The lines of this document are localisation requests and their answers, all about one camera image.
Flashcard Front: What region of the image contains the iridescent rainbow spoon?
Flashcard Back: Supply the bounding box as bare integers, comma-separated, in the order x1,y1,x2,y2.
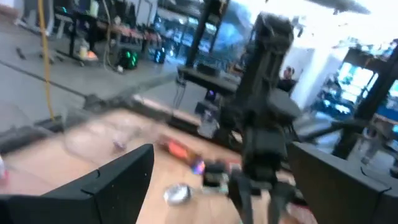
190,154,206,175

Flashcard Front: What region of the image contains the wide clear plastic bin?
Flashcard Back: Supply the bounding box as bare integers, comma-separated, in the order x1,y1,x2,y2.
62,116,164,164

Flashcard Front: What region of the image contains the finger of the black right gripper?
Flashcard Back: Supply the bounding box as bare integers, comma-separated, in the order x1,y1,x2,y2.
266,182,297,224
228,174,255,224

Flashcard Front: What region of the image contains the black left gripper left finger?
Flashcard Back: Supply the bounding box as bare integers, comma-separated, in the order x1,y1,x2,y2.
43,143,155,224

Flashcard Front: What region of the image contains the wooden-top office desk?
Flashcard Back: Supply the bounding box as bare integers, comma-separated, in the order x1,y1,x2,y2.
55,14,164,63

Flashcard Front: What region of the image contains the green-lit computer tower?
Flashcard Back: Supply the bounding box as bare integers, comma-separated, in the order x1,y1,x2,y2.
117,49,139,71

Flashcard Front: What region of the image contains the black side table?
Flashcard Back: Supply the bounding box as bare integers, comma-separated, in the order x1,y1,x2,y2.
177,63,240,97

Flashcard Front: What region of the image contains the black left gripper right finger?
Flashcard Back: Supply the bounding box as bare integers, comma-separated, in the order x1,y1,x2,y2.
287,141,398,224

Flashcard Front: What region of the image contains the person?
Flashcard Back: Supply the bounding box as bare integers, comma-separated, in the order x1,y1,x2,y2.
277,65,297,93

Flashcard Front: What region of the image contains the orange candy bar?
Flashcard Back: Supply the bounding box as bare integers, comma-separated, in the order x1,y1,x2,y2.
157,134,200,170

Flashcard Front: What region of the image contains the yellow floor cable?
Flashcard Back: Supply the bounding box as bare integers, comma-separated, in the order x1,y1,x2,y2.
37,0,56,121

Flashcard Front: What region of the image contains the silver spoon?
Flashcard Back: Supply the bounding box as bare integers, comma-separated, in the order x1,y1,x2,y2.
163,183,193,207

